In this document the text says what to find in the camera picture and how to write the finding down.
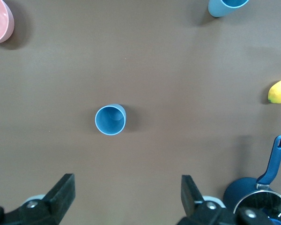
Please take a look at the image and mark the pink bowl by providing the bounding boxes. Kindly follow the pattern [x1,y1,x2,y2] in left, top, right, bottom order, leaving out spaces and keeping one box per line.
[0,0,15,45]

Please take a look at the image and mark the yellow lemon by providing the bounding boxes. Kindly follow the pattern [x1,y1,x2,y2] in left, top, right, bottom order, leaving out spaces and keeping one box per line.
[267,78,281,104]

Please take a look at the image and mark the dark blue saucepan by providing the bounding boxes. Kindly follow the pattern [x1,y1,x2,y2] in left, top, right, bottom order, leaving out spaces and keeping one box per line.
[223,135,281,225]

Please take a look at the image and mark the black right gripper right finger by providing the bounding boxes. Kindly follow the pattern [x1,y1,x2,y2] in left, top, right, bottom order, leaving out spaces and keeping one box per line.
[177,174,276,225]

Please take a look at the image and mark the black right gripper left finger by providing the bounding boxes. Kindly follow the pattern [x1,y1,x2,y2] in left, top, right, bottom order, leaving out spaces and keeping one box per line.
[0,173,75,225]

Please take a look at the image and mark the blue cup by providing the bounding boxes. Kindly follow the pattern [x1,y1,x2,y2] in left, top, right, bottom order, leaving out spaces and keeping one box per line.
[95,104,127,136]
[207,0,250,18]

